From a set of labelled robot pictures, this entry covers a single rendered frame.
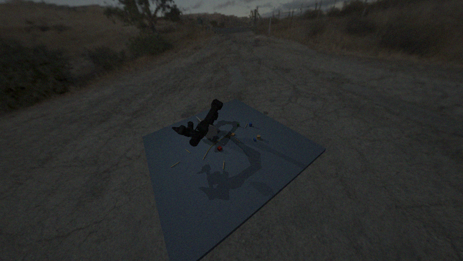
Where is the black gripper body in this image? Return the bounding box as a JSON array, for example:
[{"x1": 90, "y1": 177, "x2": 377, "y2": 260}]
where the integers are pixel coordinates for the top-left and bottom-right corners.
[{"x1": 178, "y1": 125, "x2": 194, "y2": 137}]

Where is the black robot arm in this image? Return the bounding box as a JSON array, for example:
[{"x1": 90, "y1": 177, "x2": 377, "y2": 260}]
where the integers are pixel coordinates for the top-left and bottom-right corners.
[{"x1": 186, "y1": 99, "x2": 223, "y2": 146}]

